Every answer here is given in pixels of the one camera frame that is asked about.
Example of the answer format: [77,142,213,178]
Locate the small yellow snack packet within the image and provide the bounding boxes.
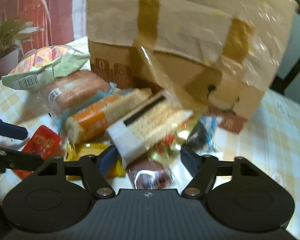
[65,142,126,179]

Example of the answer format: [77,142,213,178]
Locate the small red snack packet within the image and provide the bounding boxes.
[13,125,62,179]

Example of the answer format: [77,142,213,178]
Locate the white cracker pack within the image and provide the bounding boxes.
[106,90,193,168]

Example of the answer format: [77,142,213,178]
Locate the dark bun blue wrapper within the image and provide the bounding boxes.
[183,115,223,155]

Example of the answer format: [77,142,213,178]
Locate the orange-labelled bread pack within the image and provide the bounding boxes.
[65,88,153,144]

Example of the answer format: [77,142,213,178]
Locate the brown chocolate snack packet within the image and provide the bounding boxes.
[127,158,174,190]

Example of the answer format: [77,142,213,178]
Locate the green veggie chips bag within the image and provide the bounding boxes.
[1,45,90,91]

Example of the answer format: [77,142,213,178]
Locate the brown sliced bread pack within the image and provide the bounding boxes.
[39,69,115,122]

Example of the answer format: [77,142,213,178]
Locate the checkered tablecloth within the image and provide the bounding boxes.
[0,83,300,239]

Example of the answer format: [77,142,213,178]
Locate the potted green plant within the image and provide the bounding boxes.
[0,18,42,79]

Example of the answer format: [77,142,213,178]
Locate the black exercise bike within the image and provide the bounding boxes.
[270,58,300,95]

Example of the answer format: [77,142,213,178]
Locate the brown cardboard box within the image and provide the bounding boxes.
[87,0,298,133]

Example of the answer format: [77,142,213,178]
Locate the red wire chair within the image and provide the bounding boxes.
[0,0,52,54]

